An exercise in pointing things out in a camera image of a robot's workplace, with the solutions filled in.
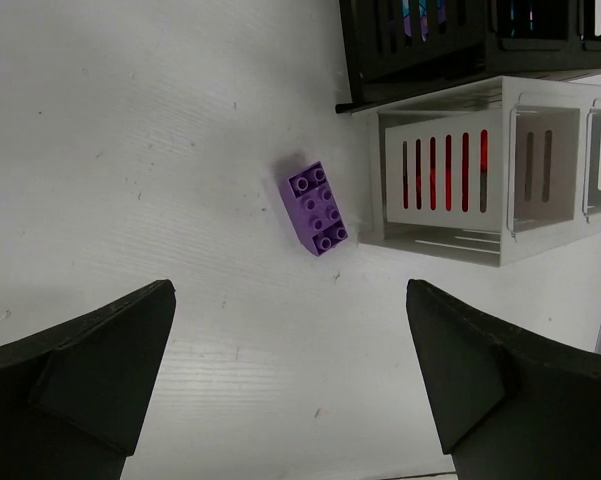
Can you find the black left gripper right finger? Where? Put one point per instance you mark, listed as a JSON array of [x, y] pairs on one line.
[[507, 403]]

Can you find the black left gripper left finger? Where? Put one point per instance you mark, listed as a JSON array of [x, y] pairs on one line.
[[74, 397]]

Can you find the red lego block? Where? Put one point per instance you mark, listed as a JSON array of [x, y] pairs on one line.
[[447, 173]]

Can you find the purple lego brick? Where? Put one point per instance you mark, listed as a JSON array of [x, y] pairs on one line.
[[312, 209]]

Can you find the purple round flower lego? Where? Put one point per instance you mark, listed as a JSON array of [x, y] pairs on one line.
[[400, 15]]

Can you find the teal lego brick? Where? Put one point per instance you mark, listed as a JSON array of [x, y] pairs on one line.
[[521, 17]]

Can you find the white two-slot container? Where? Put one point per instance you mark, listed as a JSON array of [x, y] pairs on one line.
[[490, 173]]

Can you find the black two-slot container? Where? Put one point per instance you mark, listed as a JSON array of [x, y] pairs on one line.
[[565, 45]]

